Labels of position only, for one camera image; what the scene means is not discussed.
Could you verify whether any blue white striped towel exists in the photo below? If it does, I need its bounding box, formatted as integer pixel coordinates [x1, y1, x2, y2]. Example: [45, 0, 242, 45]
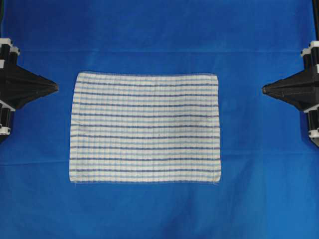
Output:
[69, 72, 222, 183]

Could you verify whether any blue table cloth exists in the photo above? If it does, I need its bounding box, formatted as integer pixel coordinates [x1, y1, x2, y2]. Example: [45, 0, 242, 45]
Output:
[0, 0, 319, 239]

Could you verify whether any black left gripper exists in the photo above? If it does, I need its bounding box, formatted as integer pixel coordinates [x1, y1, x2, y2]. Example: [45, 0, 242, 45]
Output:
[0, 38, 58, 136]

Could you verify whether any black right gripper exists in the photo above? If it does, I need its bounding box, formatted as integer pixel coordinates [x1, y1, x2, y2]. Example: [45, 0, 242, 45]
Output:
[262, 41, 319, 137]

